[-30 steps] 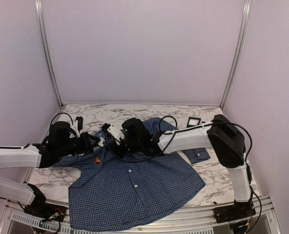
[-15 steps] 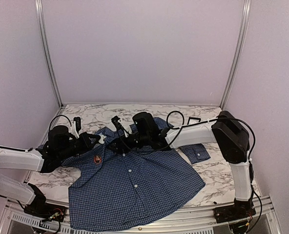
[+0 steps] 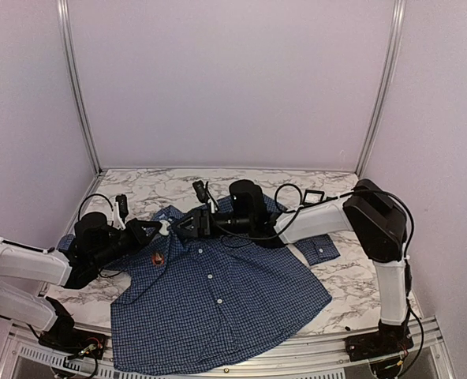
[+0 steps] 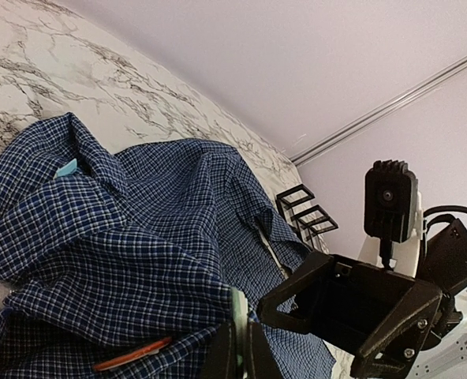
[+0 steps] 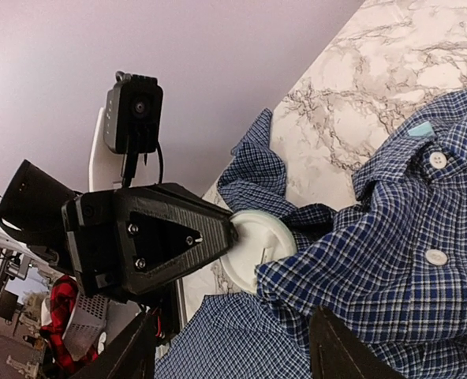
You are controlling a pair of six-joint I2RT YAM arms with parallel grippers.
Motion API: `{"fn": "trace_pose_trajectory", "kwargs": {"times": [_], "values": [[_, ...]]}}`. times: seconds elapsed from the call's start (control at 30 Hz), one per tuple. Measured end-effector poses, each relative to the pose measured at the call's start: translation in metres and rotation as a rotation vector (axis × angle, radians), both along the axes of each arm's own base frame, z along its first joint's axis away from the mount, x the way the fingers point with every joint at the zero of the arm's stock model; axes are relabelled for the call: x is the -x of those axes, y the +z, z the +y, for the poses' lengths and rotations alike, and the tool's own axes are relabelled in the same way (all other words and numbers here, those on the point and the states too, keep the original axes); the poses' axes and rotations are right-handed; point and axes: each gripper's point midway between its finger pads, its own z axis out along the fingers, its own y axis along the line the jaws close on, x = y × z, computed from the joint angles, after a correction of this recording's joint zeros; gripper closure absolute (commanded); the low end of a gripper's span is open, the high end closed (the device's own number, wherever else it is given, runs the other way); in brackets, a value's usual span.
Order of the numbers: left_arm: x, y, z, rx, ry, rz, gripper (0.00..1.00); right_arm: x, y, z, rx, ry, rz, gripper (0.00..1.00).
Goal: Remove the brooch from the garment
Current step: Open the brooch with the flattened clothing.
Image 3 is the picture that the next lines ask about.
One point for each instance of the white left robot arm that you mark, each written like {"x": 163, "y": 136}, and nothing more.
{"x": 31, "y": 263}

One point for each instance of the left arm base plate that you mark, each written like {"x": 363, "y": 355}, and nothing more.
{"x": 77, "y": 343}

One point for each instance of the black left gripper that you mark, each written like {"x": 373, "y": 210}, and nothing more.
{"x": 138, "y": 235}

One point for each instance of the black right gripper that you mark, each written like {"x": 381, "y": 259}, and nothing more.
{"x": 203, "y": 220}

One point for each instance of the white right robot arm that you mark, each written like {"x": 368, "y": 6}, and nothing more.
{"x": 380, "y": 221}

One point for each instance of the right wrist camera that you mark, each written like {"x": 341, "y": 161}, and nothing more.
{"x": 203, "y": 195}

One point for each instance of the aluminium front rail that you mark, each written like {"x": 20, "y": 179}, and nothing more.
{"x": 309, "y": 355}

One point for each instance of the aluminium frame post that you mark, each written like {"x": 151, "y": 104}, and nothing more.
{"x": 74, "y": 80}
{"x": 387, "y": 76}

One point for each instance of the right aluminium frame post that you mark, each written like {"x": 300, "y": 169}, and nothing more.
{"x": 387, "y": 76}

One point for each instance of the blue checked button shirt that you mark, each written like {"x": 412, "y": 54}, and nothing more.
{"x": 213, "y": 299}

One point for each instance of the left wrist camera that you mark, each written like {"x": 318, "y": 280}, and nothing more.
{"x": 120, "y": 211}

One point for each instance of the left aluminium frame post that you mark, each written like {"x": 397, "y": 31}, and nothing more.
{"x": 74, "y": 80}

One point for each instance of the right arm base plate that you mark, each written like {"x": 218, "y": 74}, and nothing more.
{"x": 386, "y": 340}

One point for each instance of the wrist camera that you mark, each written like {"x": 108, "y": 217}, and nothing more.
{"x": 120, "y": 211}
{"x": 203, "y": 195}

